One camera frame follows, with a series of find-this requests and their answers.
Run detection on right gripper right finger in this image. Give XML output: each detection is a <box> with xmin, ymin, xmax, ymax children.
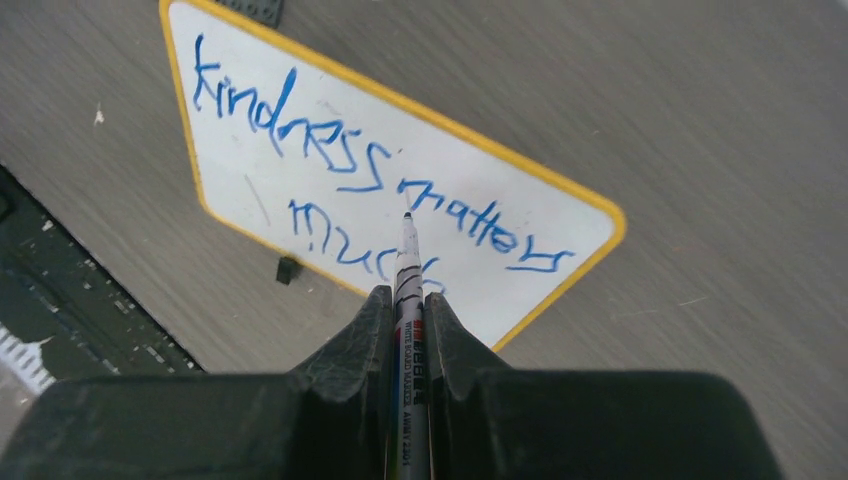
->
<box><xmin>424</xmin><ymin>293</ymin><xmax>783</xmax><ymax>479</ymax></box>

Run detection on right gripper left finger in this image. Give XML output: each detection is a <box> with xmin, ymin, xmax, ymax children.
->
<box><xmin>1</xmin><ymin>286</ymin><xmax>393</xmax><ymax>479</ymax></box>

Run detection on whiteboard marker pen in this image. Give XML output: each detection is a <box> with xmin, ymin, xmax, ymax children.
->
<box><xmin>385</xmin><ymin>211</ymin><xmax>431</xmax><ymax>479</ymax></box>

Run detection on yellow framed whiteboard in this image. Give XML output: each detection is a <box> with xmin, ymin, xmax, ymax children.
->
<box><xmin>159</xmin><ymin>1</ymin><xmax>626</xmax><ymax>349</ymax></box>

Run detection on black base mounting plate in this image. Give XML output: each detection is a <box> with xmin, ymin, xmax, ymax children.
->
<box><xmin>1</xmin><ymin>169</ymin><xmax>201</xmax><ymax>394</ymax></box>

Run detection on grey studded baseplate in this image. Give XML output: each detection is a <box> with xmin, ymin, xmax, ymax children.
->
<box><xmin>215</xmin><ymin>0</ymin><xmax>284</xmax><ymax>29</ymax></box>

